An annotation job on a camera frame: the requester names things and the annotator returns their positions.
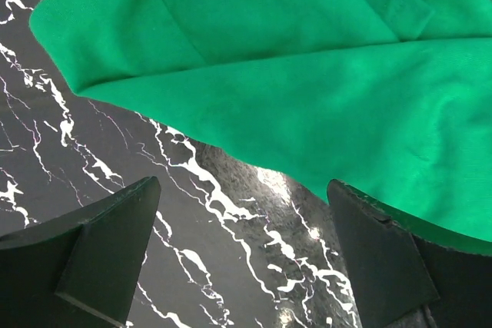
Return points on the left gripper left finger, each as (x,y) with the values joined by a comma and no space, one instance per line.
(79,269)

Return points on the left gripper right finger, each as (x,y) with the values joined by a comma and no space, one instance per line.
(407,272)

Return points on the green t shirt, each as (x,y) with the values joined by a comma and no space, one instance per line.
(390,96)

